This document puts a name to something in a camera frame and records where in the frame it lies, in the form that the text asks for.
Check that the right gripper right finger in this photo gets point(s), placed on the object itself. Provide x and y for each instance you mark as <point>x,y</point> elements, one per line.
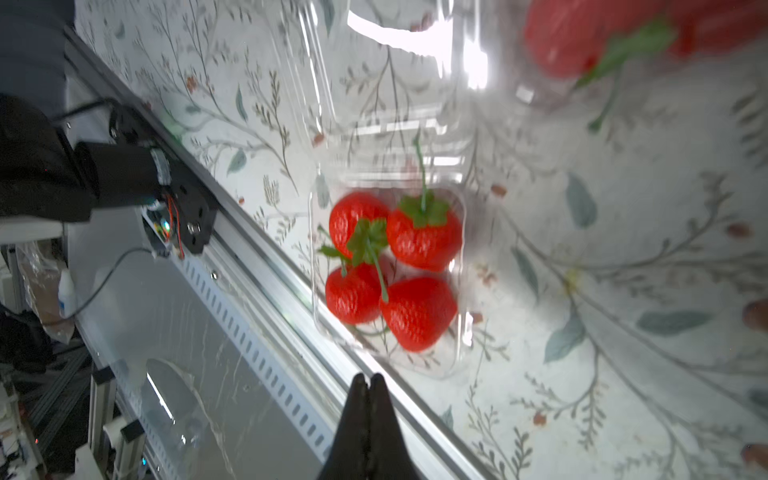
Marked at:
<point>388,457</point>

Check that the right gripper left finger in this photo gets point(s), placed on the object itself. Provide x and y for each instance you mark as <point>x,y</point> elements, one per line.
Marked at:
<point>347,459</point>

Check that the red strawberry top basket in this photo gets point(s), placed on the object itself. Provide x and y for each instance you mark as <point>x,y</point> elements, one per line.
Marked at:
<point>418,311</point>

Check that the red strawberry basket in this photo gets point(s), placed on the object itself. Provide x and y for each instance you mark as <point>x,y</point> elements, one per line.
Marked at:
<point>418,311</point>
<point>423,230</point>
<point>347,212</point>
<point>353,292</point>

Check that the clear clamshell container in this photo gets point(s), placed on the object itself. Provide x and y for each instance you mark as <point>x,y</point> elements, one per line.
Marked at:
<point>514,76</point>
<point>383,90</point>

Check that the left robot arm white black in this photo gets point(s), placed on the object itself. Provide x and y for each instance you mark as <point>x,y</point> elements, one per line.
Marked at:
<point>44,176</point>

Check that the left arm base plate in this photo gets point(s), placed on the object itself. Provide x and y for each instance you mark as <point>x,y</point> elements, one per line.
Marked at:
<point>188,209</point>

